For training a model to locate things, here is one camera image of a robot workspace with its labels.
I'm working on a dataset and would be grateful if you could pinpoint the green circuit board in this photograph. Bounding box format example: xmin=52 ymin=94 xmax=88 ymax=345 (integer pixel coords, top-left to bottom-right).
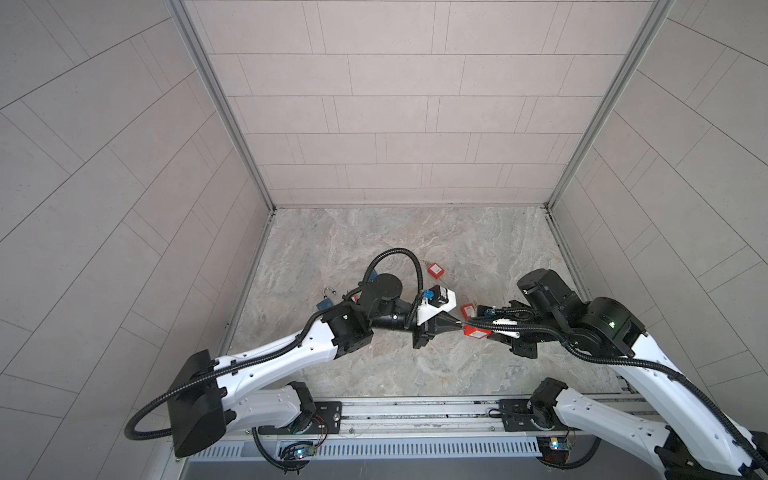
xmin=536 ymin=436 xmax=573 ymax=465
xmin=279 ymin=441 xmax=317 ymax=462

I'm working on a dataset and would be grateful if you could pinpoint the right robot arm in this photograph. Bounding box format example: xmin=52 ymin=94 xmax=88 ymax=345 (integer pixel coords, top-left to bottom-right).
xmin=464 ymin=269 xmax=767 ymax=479

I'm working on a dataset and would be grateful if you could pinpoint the left green circuit board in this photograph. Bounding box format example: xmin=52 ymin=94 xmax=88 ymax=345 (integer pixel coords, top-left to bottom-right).
xmin=279 ymin=441 xmax=317 ymax=462

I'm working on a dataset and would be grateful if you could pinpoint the white slotted cable duct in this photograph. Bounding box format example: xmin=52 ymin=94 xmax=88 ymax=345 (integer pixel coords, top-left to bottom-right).
xmin=185 ymin=439 xmax=542 ymax=462

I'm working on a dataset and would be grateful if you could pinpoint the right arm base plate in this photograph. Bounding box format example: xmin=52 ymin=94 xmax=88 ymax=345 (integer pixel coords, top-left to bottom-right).
xmin=487 ymin=399 xmax=579 ymax=435

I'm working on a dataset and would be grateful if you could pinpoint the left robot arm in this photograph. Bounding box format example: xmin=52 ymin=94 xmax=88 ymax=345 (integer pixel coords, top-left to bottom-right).
xmin=124 ymin=247 xmax=461 ymax=458

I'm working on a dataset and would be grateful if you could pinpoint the aluminium mounting rail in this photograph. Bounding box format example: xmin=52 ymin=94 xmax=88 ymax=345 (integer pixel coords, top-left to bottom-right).
xmin=169 ymin=393 xmax=671 ymax=444

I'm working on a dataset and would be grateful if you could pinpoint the right green circuit board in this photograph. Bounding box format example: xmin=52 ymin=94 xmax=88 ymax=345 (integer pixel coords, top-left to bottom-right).
xmin=536 ymin=436 xmax=573 ymax=465

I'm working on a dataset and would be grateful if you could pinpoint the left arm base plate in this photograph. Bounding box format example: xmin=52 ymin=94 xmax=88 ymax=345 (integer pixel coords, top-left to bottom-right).
xmin=258 ymin=401 xmax=343 ymax=436

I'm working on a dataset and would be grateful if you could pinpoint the large blue padlock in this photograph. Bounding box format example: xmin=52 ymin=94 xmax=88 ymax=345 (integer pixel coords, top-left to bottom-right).
xmin=316 ymin=287 xmax=338 ymax=311

